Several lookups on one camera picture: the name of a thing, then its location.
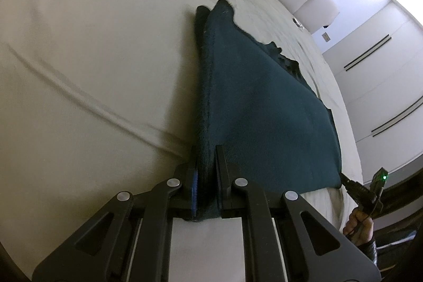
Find bed with beige sheet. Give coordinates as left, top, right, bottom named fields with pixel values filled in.
left=0, top=0, right=364, bottom=282

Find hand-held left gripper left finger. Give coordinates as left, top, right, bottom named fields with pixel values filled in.
left=32, top=162, right=201, bottom=282

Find person's right hand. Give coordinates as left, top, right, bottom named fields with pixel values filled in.
left=343, top=207, right=375, bottom=242

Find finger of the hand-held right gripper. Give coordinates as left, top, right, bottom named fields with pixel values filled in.
left=340, top=173, right=375, bottom=204

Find black double wardrobe handle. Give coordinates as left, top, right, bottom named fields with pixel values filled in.
left=344, top=34, right=391, bottom=71
left=371, top=104, right=423, bottom=137

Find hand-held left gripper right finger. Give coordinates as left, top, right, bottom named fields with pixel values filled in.
left=215, top=145, right=382, bottom=282

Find person's right forearm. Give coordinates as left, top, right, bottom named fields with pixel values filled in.
left=362, top=231, right=417, bottom=269

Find dark green sweater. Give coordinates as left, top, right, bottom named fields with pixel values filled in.
left=193, top=0, right=342, bottom=221

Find white wardrobe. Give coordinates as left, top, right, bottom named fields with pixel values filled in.
left=322, top=0, right=423, bottom=183

